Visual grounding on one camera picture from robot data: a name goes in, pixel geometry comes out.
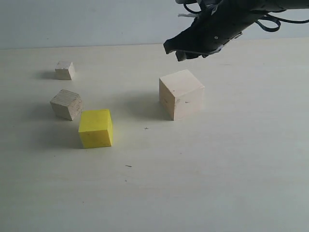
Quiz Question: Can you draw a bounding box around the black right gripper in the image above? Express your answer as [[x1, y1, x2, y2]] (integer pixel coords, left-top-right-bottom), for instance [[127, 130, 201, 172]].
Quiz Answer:
[[163, 0, 286, 62]]

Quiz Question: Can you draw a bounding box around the large wooden cube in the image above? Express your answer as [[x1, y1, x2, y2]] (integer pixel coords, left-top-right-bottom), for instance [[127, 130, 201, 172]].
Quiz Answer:
[[159, 69, 204, 120]]

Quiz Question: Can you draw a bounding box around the yellow cube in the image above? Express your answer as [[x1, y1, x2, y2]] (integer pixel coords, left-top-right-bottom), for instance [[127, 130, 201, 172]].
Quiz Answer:
[[78, 109, 113, 148]]

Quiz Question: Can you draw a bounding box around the medium wooden cube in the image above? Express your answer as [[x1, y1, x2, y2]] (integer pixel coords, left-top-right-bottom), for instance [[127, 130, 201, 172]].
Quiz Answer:
[[50, 89, 84, 121]]

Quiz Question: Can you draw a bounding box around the small wooden cube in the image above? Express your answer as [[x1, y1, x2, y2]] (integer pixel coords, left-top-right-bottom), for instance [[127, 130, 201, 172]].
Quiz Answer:
[[55, 60, 75, 80]]

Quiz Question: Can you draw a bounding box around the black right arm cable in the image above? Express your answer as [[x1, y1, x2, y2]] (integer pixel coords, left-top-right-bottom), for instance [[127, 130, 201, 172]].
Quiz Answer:
[[177, 0, 309, 32]]

